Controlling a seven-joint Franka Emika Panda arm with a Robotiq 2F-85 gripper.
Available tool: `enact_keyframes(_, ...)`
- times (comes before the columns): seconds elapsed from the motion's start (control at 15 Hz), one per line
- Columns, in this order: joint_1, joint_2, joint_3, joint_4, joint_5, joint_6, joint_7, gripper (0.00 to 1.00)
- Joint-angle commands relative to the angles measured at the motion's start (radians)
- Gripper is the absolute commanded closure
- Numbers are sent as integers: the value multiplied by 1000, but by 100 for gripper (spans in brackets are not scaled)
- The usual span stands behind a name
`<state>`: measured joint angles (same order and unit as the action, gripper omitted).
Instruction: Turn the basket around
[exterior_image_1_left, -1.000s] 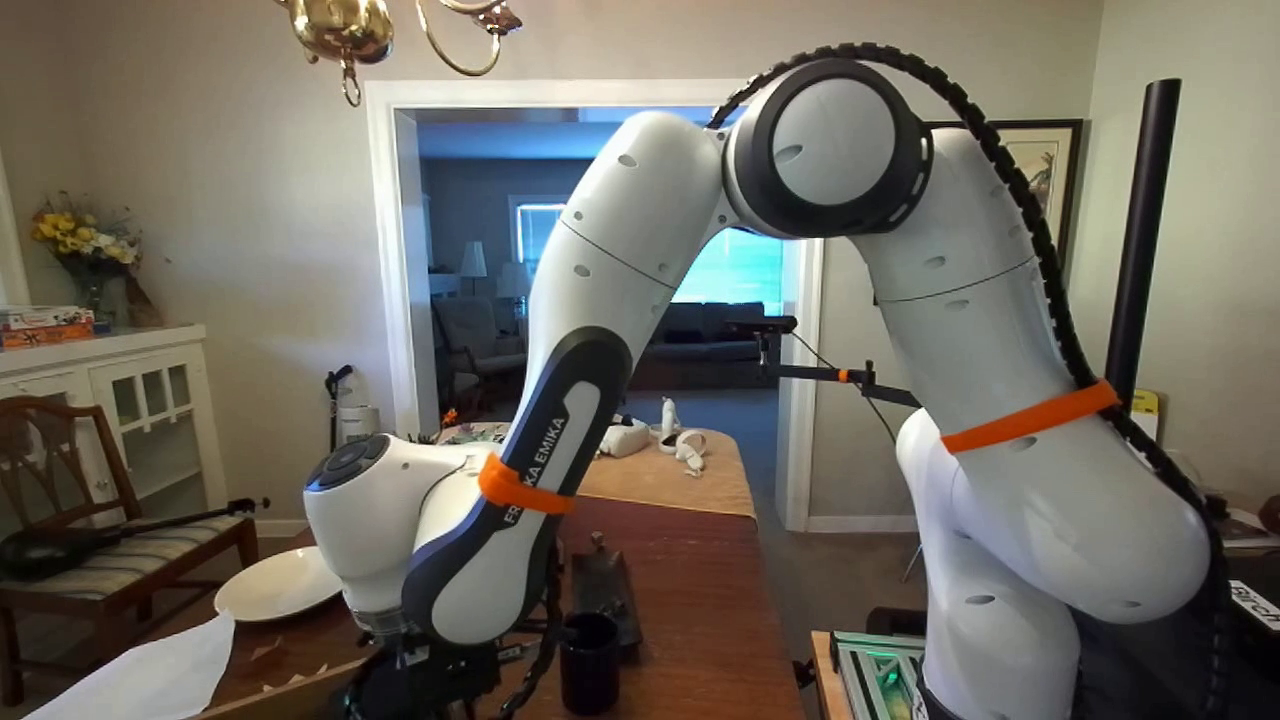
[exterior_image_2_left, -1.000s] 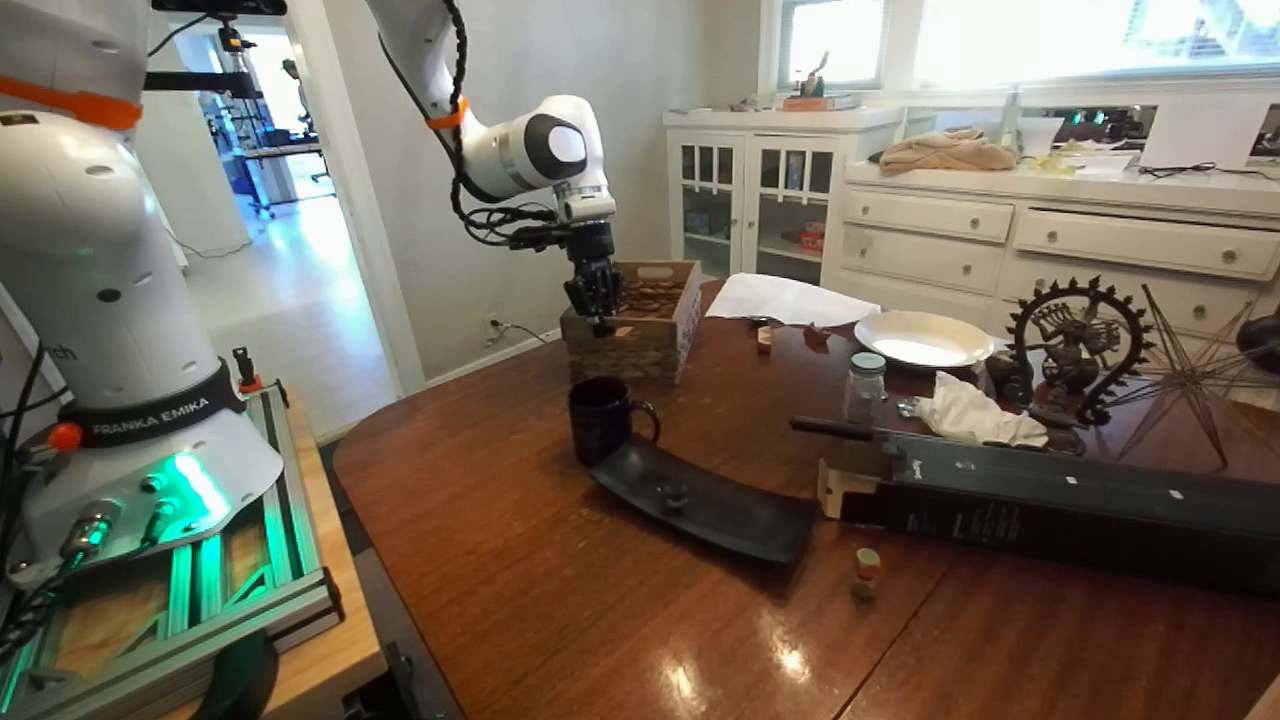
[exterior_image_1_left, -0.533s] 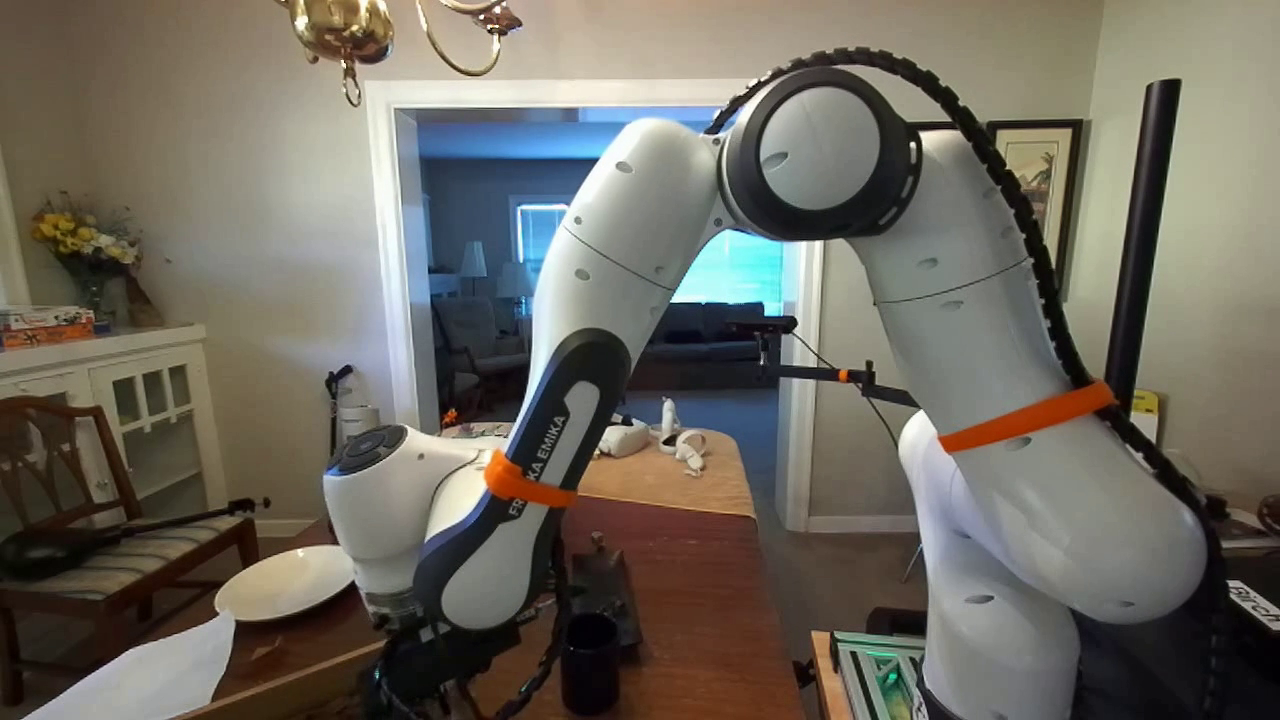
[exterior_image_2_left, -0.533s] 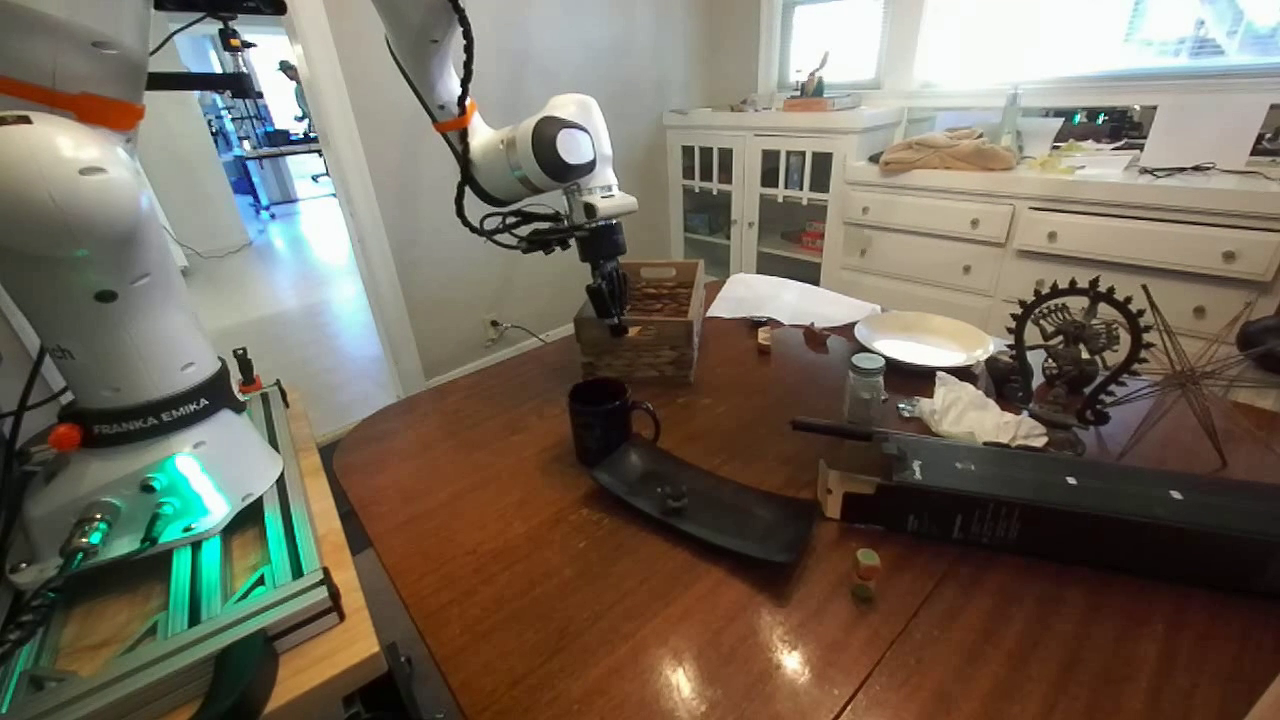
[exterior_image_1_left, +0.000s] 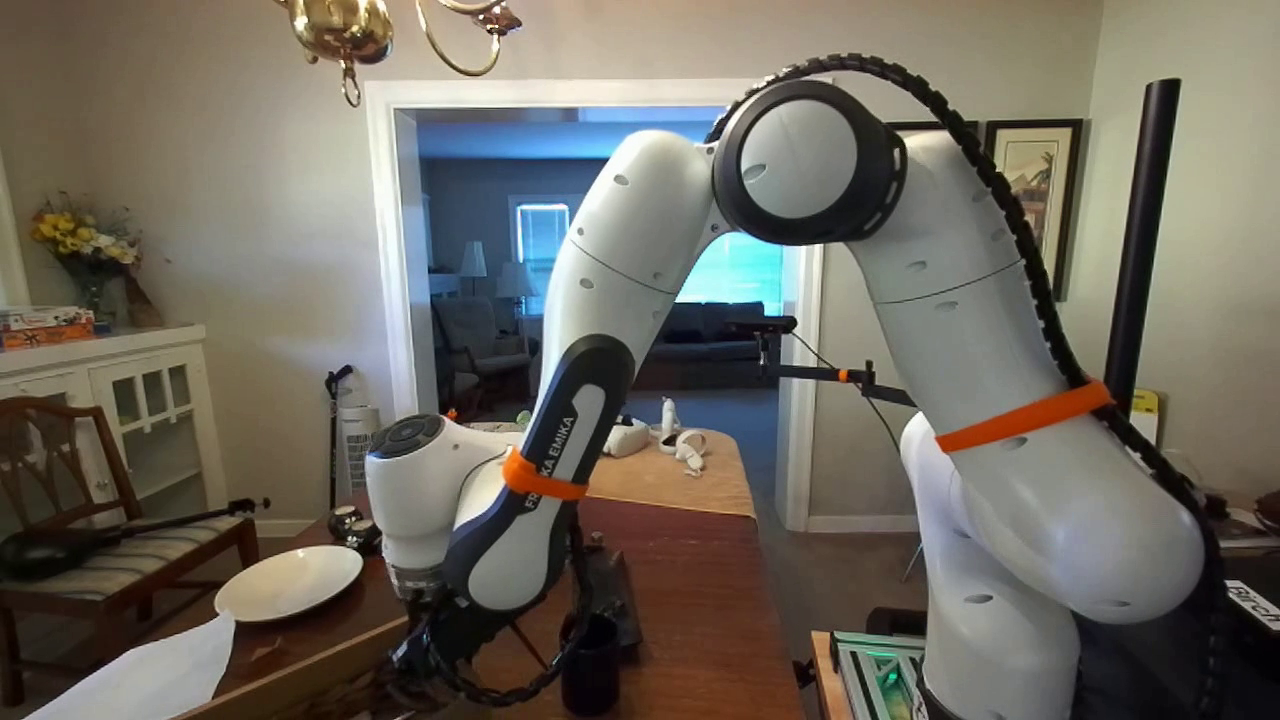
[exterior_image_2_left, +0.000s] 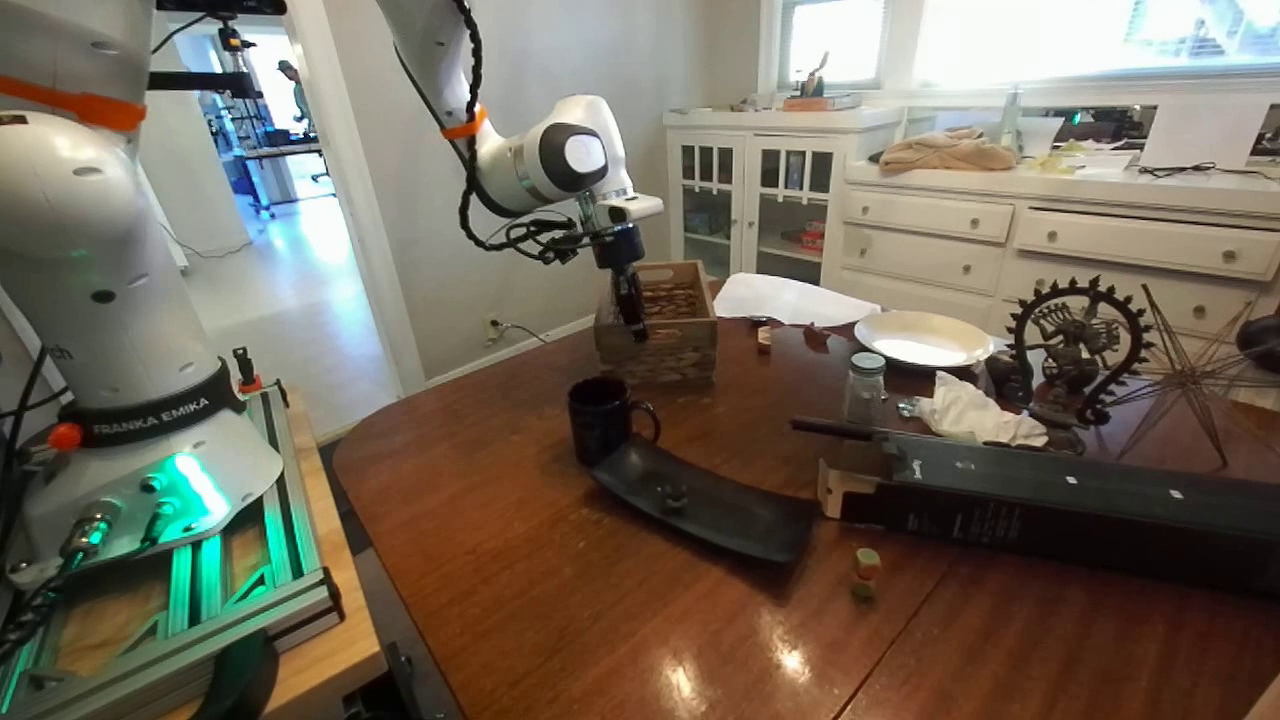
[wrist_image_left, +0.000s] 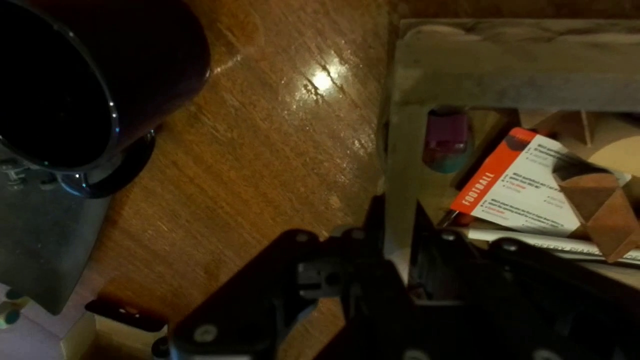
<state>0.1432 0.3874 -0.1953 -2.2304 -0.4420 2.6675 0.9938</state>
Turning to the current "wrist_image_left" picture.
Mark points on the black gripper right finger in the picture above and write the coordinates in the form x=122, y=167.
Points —
x=506, y=307

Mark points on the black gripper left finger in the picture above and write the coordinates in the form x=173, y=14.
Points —
x=267, y=300

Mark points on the woven rectangular basket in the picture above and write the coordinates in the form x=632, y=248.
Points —
x=407, y=167

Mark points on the white paper sheet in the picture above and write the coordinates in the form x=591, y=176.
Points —
x=567, y=244

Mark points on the orange and white card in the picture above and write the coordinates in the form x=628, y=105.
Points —
x=527, y=192

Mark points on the wooden puzzle block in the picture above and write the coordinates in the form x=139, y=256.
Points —
x=601, y=206

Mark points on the round wooden disc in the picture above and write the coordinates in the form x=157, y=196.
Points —
x=620, y=153

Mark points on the black mug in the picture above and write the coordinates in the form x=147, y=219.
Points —
x=101, y=66

